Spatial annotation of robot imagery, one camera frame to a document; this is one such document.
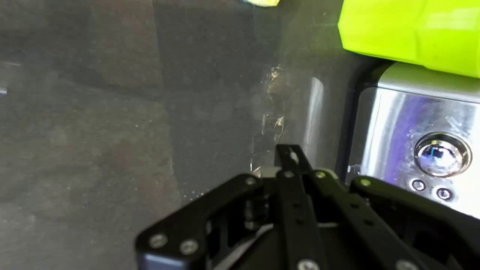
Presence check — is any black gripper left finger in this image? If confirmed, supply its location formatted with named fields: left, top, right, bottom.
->
left=133, top=144, right=328, bottom=270

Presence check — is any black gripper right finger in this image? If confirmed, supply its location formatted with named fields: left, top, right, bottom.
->
left=304, top=168, right=480, bottom=270

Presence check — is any stainless steel toaster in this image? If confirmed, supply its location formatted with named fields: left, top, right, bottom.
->
left=349, top=61, right=480, bottom=222

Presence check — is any green plastic cup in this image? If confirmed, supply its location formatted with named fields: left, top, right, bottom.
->
left=335, top=0, right=480, bottom=79

